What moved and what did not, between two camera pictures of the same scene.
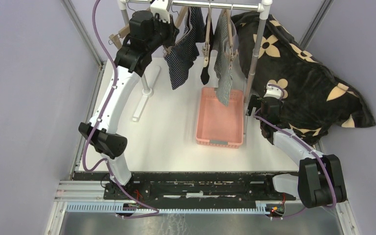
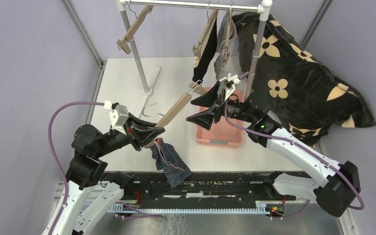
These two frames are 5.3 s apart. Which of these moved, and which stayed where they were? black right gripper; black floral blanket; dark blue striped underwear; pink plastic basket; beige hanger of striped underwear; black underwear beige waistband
Moved: dark blue striped underwear; black right gripper; black underwear beige waistband; beige hanger of striped underwear
Stayed: pink plastic basket; black floral blanket
